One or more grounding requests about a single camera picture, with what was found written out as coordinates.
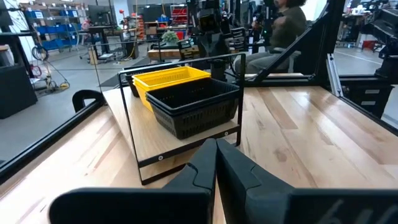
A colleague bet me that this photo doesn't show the green potted plant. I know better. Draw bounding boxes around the green potted plant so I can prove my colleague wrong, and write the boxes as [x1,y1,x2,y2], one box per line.
[161,29,180,45]

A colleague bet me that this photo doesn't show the person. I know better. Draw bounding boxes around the person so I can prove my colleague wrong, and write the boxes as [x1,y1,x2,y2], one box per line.
[233,0,309,75]

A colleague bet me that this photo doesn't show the black curved clamp handle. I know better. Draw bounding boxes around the black curved clamp handle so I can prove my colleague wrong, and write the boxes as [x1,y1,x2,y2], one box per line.
[72,89,106,113]

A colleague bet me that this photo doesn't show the red storage rack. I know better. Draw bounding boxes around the red storage rack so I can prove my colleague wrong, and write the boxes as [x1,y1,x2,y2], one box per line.
[170,4,189,26]

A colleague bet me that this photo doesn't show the wooden shelf black metal frame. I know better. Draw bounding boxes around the wooden shelf black metal frame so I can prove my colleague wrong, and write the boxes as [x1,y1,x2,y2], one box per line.
[89,39,247,187]

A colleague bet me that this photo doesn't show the black cabinet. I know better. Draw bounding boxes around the black cabinet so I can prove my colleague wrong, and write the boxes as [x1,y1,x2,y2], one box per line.
[0,63,39,119]

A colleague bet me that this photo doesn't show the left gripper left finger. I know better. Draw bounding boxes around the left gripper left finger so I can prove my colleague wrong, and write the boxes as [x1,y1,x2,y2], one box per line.
[49,138,218,224]

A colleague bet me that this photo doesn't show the yellow plastic slotted basket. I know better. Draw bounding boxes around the yellow plastic slotted basket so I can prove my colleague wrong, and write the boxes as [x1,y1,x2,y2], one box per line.
[132,82,150,99]
[132,65,212,94]
[136,90,155,113]

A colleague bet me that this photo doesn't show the silver aluminium extrusion bar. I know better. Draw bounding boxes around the silver aluminium extrusion bar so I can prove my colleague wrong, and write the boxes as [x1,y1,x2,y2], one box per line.
[325,52,345,98]

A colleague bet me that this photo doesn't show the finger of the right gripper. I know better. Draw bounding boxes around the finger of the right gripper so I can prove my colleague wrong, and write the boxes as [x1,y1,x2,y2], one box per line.
[177,39,215,60]
[214,27,247,60]

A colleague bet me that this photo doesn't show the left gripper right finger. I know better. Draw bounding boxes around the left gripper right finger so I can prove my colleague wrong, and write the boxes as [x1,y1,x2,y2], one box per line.
[216,138,398,224]

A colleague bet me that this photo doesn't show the blue bin storage rack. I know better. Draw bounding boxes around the blue bin storage rack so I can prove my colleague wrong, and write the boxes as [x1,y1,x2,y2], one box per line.
[23,8,81,51]

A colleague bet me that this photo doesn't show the black box white labels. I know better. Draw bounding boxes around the black box white labels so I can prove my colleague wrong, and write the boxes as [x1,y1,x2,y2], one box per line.
[347,83,395,119]

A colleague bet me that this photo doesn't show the black plastic slotted basket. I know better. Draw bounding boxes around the black plastic slotted basket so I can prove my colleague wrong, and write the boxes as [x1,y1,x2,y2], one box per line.
[124,70,147,84]
[150,104,240,140]
[145,77,241,116]

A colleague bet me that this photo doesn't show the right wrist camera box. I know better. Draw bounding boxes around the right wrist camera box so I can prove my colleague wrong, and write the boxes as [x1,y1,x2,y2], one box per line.
[198,12,219,32]

